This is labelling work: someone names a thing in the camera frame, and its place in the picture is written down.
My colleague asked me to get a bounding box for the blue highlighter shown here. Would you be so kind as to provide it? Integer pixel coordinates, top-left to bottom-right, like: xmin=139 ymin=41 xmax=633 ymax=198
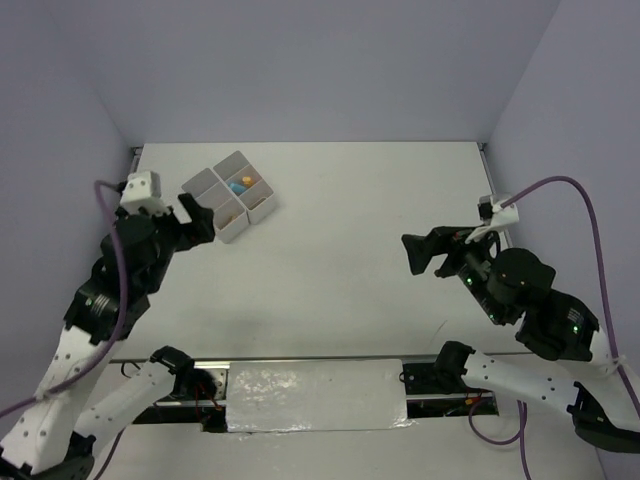
xmin=228 ymin=182 xmax=247 ymax=196

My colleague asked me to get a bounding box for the white divided container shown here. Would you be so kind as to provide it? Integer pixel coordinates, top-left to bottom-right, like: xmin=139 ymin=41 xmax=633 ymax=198
xmin=213 ymin=150 xmax=277 ymax=225
xmin=182 ymin=168 xmax=249 ymax=244

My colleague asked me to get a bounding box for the pink correction tape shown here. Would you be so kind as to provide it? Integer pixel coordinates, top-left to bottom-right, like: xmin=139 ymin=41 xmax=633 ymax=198
xmin=251 ymin=197 xmax=267 ymax=209

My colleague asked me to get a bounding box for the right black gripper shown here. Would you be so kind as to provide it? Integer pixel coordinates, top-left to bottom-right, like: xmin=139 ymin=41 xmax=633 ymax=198
xmin=397 ymin=218 xmax=505 ymax=322

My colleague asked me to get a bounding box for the silver foil cover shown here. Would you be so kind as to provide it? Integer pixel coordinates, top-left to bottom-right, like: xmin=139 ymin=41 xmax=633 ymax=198
xmin=226 ymin=359 xmax=410 ymax=433

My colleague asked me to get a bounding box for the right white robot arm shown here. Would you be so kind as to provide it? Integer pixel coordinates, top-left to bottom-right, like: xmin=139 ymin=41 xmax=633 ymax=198
xmin=401 ymin=227 xmax=639 ymax=454

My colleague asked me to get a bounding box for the left white divided container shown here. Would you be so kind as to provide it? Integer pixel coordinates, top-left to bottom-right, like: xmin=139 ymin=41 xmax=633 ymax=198
xmin=182 ymin=168 xmax=249 ymax=244

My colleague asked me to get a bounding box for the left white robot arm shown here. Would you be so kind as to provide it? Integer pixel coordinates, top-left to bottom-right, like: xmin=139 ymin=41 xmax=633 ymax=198
xmin=1 ymin=193 xmax=218 ymax=479

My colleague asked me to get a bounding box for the right white divided container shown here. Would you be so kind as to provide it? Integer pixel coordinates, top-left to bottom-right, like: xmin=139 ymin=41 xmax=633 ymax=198
xmin=213 ymin=150 xmax=277 ymax=225

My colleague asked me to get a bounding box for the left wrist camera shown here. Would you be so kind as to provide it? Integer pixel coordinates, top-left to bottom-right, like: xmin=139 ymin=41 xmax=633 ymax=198
xmin=119 ymin=171 xmax=169 ymax=217

